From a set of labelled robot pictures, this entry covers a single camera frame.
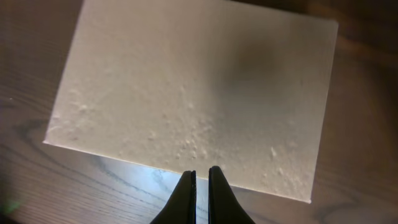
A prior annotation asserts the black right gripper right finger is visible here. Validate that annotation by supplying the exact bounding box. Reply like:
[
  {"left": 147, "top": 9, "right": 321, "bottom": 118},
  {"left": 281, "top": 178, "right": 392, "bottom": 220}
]
[{"left": 208, "top": 166, "right": 254, "bottom": 224}]

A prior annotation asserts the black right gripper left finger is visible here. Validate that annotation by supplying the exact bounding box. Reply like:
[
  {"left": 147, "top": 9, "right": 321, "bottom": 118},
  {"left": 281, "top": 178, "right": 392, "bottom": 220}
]
[{"left": 150, "top": 170, "right": 197, "bottom": 224}]

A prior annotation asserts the brown cardboard box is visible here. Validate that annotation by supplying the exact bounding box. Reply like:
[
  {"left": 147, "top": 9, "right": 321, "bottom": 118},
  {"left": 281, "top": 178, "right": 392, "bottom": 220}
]
[{"left": 44, "top": 0, "right": 338, "bottom": 202}]

